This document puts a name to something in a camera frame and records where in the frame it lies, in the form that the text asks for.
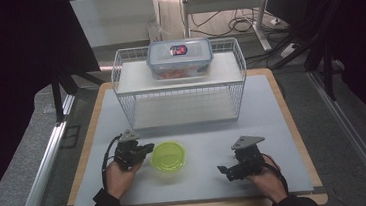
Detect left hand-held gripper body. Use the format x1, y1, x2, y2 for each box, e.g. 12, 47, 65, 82
111, 127, 149, 173

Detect aluminium rail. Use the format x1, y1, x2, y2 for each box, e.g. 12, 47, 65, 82
0, 91, 86, 206
306, 66, 366, 206

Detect black floor cables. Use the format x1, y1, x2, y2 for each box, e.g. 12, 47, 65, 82
188, 5, 268, 40

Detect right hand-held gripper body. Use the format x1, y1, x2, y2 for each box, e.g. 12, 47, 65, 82
229, 133, 270, 181

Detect clear storage box blue lid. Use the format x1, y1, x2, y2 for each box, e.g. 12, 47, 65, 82
145, 36, 217, 84

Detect person's left hand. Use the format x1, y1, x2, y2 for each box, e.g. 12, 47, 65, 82
103, 156, 147, 202

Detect black metal stand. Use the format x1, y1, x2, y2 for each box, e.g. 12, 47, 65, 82
48, 60, 108, 124

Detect white desk frame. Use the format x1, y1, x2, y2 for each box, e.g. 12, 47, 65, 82
179, 0, 279, 60

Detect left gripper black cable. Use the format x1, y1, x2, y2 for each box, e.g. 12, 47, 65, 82
98, 133, 128, 190

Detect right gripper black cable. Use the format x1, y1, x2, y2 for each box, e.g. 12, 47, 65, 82
261, 150, 290, 198

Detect grey table mat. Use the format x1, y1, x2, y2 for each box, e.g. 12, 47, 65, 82
62, 70, 315, 206

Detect white panel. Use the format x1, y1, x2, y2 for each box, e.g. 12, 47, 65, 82
69, 0, 163, 50

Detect person's right hand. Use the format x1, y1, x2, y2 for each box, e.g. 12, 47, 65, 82
243, 153, 290, 206

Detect white wire rack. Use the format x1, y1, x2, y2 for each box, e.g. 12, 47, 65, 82
108, 35, 253, 134

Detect white power strip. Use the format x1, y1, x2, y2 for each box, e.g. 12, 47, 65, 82
278, 41, 300, 59

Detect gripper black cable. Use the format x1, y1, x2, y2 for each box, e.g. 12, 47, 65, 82
261, 150, 290, 198
98, 133, 128, 190

